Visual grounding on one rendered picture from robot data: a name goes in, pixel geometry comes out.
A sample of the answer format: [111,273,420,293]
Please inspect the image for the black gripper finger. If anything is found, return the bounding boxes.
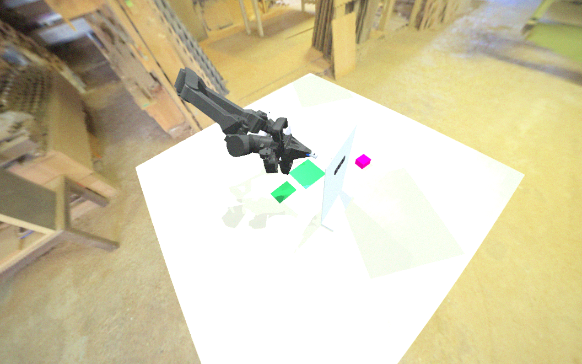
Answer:
[284,133,312,154]
[286,152,310,165]

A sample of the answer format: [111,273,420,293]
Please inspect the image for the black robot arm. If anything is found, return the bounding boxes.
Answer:
[174,67,282,174]

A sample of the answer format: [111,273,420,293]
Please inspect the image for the magenta block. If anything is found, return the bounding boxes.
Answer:
[355,154,371,169]

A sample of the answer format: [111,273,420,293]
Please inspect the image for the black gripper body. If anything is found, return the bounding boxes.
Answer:
[258,117,293,175]

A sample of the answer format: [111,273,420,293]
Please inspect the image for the green square mat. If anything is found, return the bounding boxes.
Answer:
[289,159,325,189]

